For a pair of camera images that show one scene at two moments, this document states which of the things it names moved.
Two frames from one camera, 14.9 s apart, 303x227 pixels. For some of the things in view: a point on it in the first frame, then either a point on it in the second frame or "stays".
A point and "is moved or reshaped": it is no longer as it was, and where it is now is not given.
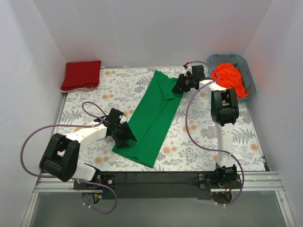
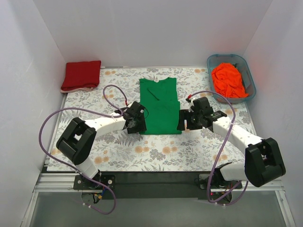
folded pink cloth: (79, 89) stays
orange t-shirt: (227, 75) stays
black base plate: (120, 186) stays
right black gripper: (183, 83) -> (183, 120)
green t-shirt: (152, 118) is moved or reshaped
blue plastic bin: (247, 81) stays
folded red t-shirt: (81, 74) stays
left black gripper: (120, 134) -> (139, 121)
